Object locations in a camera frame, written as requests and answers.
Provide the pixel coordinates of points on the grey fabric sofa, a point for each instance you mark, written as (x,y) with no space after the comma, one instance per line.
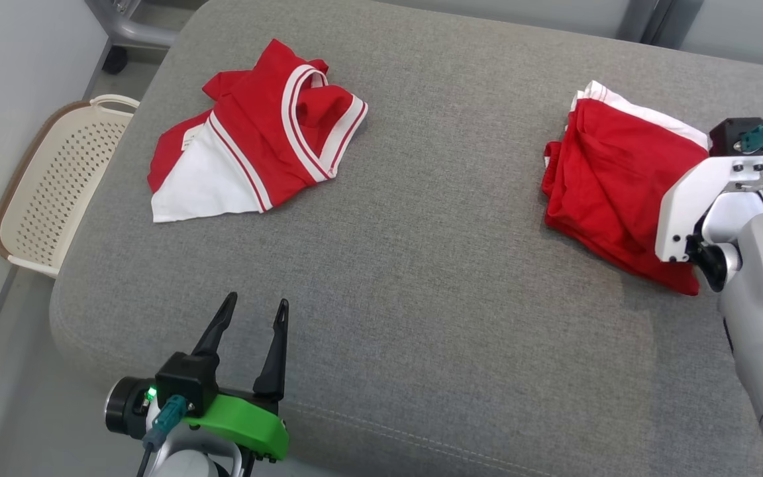
(421,265)

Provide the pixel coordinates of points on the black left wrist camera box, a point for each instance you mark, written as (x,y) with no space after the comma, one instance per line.
(186,381)

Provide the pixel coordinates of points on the red Bulls 23 shorts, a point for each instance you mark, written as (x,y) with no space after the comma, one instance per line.
(607,179)

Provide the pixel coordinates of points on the grey rounded post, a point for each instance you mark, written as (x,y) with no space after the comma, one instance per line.
(636,20)
(667,23)

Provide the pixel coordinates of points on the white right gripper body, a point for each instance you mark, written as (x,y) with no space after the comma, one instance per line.
(686,192)

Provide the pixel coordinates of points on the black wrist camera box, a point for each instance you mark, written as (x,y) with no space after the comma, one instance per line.
(729,136)
(186,381)

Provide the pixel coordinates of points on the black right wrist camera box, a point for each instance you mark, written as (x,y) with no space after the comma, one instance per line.
(729,136)

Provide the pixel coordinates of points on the red and white Bulls jersey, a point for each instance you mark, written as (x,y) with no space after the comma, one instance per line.
(255,132)

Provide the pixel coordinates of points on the cream perforated laundry basket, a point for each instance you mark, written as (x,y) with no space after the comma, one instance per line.
(57,185)

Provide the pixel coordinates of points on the grey metal cart frame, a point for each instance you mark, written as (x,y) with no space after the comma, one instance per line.
(136,30)

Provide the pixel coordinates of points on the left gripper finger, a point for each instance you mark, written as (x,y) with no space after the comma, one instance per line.
(212,341)
(272,377)

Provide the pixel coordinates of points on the black cart wheel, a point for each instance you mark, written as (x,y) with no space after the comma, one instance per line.
(115,61)

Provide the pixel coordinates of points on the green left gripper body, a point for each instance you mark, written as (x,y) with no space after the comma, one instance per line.
(249,421)

